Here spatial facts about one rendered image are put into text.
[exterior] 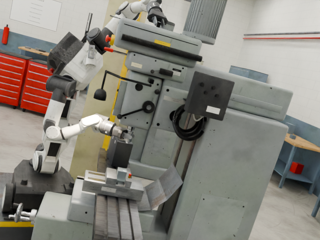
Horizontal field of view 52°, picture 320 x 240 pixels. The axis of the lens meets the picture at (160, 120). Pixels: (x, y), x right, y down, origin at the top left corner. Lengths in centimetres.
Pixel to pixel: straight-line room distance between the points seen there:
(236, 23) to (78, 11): 518
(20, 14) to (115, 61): 780
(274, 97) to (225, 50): 960
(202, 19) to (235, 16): 986
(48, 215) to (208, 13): 146
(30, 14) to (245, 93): 966
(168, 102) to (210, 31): 46
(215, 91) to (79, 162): 254
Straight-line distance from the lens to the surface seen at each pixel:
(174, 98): 187
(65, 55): 214
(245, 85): 200
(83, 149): 386
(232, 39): 1171
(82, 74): 212
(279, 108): 212
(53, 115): 205
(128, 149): 237
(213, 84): 165
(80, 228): 208
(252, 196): 210
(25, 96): 673
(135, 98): 186
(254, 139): 196
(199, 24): 191
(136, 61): 182
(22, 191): 255
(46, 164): 270
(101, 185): 193
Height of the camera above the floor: 176
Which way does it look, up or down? 11 degrees down
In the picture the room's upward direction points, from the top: 16 degrees clockwise
